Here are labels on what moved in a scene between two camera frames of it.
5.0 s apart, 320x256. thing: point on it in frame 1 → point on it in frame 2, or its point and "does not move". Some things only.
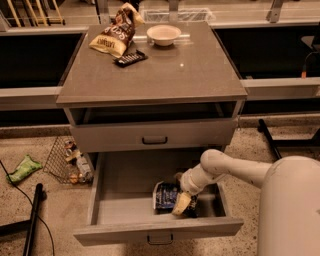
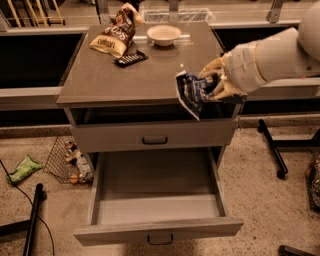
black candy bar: [130, 59] does not move
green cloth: [26, 167] does not move
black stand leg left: [25, 225] does not move
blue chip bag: [165, 196] → [191, 92]
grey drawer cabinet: [151, 121] does not move
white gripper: [192, 184] → [242, 68]
